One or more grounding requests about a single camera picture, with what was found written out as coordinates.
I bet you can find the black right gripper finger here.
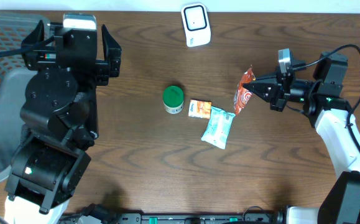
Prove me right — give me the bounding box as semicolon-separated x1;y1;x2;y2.
256;72;277;80
243;79;279;102

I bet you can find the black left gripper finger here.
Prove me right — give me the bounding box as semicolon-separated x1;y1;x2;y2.
101;24;122;77
21;20;44;47

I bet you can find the red chocolate wafer pack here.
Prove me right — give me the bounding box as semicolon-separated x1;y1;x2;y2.
234;67;256;115

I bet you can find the mint wet wipes pack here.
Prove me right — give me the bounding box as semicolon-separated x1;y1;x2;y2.
201;106;235;149

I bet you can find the orange snack packet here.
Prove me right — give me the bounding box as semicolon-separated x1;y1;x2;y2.
188;100;211;119

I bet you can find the green lid jar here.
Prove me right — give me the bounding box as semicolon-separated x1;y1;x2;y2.
162;85;184;114

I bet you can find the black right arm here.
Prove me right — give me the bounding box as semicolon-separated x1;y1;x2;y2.
242;49;360;223

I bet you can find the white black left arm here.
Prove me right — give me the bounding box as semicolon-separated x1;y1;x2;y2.
4;15;122;223

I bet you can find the grey plastic basket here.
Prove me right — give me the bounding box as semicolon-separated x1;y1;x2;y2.
0;11;50;182

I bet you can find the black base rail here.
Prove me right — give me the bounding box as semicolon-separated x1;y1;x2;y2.
60;212;280;224

